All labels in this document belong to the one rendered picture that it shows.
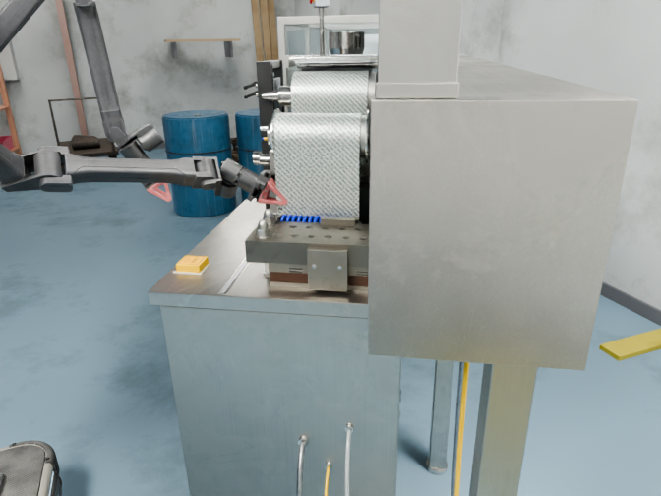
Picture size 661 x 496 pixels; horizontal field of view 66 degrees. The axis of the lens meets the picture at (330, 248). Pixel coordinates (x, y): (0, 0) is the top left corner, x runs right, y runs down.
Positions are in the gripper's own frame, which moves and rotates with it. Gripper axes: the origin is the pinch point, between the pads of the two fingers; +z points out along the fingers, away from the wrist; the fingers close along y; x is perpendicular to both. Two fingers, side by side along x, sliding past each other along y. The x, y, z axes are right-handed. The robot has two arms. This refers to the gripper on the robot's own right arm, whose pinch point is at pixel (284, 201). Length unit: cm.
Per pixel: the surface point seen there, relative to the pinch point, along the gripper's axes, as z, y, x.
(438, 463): 93, -13, -66
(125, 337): -50, -87, -151
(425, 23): 10, 82, 56
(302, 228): 8.3, 9.6, -0.6
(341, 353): 32.8, 26.0, -18.6
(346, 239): 19.5, 16.4, 5.7
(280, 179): -3.7, 0.3, 5.2
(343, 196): 13.9, 0.2, 10.0
